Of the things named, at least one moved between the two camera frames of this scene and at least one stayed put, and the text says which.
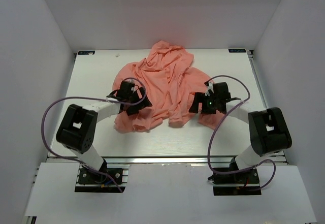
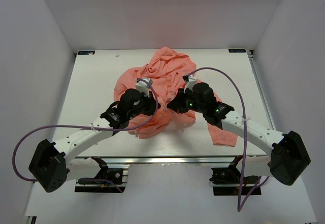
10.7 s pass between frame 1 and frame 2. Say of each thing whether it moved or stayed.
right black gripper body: moved
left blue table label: stayed
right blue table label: stayed
